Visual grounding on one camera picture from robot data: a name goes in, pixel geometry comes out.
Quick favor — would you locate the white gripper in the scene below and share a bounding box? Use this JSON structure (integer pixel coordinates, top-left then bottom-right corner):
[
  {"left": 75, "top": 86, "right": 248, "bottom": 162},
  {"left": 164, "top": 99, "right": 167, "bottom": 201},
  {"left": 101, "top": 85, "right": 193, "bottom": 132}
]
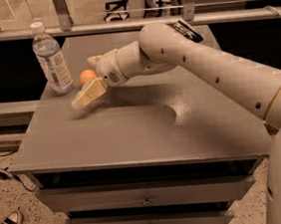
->
[{"left": 72, "top": 49, "right": 128, "bottom": 110}]

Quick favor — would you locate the orange fruit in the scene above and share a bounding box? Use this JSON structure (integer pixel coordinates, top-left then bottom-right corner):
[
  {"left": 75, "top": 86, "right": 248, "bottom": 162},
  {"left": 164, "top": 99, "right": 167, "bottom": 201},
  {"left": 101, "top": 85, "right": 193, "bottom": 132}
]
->
[{"left": 79, "top": 69, "right": 98, "bottom": 86}]

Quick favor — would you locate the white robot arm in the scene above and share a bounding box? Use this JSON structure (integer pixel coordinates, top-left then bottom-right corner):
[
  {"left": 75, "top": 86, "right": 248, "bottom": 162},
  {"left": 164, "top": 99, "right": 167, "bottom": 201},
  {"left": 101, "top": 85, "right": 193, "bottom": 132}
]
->
[{"left": 72, "top": 21, "right": 281, "bottom": 224}]

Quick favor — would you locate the clear plastic water bottle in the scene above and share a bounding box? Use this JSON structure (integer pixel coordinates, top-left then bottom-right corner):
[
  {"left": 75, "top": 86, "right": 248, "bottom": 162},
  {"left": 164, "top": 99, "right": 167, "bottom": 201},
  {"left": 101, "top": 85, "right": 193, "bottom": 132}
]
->
[{"left": 30, "top": 22, "right": 74, "bottom": 96}]

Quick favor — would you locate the black office chair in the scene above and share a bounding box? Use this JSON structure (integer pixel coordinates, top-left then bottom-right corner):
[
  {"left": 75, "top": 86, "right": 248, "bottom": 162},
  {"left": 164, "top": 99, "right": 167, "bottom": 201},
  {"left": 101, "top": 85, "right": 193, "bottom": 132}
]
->
[{"left": 104, "top": 0, "right": 130, "bottom": 23}]

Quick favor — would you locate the dark blue chip bag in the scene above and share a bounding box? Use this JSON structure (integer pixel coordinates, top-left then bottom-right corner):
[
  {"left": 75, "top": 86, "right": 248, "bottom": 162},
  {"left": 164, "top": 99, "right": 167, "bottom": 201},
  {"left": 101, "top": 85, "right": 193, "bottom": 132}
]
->
[{"left": 171, "top": 21, "right": 203, "bottom": 43}]

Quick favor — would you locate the grey drawer cabinet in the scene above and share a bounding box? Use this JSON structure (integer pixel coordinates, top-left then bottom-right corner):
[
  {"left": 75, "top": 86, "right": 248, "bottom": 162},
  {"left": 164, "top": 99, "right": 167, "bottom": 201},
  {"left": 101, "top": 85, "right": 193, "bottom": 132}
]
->
[{"left": 0, "top": 16, "right": 281, "bottom": 224}]

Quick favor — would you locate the metal railing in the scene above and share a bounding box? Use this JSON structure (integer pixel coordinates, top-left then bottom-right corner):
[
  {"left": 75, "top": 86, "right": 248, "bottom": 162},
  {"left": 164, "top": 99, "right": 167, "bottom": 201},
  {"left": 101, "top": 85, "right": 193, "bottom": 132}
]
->
[{"left": 0, "top": 0, "right": 281, "bottom": 41}]

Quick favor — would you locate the black power adapter cable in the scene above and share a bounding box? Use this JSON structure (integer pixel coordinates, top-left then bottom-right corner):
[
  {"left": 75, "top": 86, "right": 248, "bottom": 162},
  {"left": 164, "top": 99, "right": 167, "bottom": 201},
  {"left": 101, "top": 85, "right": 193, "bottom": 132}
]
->
[{"left": 0, "top": 138, "right": 38, "bottom": 197}]

